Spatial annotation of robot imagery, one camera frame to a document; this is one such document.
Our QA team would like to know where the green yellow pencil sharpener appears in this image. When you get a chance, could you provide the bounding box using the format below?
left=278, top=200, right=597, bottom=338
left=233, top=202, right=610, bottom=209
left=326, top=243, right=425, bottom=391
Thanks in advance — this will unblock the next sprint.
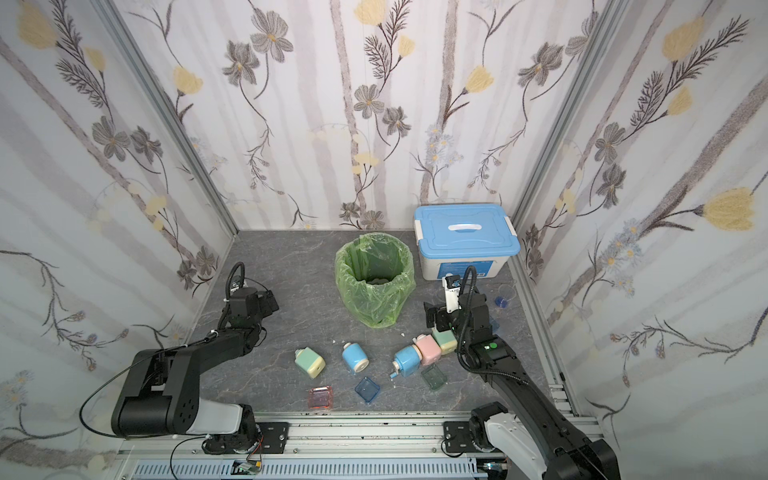
left=432, top=328, right=458, bottom=356

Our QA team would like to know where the pink pencil sharpener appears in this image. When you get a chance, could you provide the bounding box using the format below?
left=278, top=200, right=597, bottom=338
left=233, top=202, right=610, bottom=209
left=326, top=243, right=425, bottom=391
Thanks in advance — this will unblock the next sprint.
left=413, top=334, right=442, bottom=366

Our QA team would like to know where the blue sharpener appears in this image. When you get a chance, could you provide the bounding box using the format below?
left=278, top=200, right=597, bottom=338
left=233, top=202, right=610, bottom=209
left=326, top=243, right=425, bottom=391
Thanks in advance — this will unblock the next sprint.
left=390, top=345, right=422, bottom=379
left=342, top=343, right=370, bottom=374

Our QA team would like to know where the clear green shavings tray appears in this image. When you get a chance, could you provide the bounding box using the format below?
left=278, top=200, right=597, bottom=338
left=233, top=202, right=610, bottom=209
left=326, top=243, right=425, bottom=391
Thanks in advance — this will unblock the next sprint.
left=420, top=364, right=447, bottom=391

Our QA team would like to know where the clear pink shavings tray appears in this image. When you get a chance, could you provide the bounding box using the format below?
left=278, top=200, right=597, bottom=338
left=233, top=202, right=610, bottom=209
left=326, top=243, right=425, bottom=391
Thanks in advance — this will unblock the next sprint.
left=308, top=386, right=334, bottom=410

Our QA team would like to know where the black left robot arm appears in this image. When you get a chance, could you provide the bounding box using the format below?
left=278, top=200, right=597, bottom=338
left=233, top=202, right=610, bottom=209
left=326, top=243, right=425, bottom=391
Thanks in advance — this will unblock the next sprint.
left=78, top=262, right=279, bottom=455

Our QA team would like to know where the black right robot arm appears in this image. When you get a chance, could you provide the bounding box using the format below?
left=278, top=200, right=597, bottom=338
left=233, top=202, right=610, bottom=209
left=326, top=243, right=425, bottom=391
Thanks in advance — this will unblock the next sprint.
left=424, top=266, right=621, bottom=479

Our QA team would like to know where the green bagged trash bin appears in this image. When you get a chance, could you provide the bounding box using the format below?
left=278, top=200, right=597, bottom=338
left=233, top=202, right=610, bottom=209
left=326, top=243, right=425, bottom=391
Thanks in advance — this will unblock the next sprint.
left=334, top=232, right=416, bottom=329

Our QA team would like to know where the blue lidded storage box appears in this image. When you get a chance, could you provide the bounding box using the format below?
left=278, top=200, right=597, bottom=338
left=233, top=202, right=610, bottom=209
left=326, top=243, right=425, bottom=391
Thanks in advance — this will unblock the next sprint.
left=414, top=203, right=521, bottom=281

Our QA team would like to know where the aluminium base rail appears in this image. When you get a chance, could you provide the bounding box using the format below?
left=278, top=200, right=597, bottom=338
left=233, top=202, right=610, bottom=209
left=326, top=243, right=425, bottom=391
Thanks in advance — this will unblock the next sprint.
left=119, top=410, right=601, bottom=480

